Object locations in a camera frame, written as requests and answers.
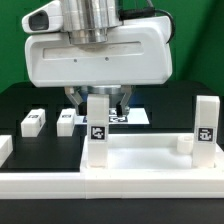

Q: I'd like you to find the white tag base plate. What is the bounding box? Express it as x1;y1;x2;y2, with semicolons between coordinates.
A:
72;108;149;125

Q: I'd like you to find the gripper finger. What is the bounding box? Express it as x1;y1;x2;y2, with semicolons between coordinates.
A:
64;87;87;116
116;85;132;117

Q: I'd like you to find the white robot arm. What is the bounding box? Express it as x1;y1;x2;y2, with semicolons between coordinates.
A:
22;0;175;116

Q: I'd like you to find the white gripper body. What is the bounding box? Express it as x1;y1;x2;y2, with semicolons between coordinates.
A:
24;15;173;88

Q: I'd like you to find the white desk tabletop tray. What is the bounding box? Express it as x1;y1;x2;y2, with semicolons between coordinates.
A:
79;133;224;173

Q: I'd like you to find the white L-shaped obstacle fence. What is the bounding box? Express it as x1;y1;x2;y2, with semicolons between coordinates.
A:
0;134;224;200

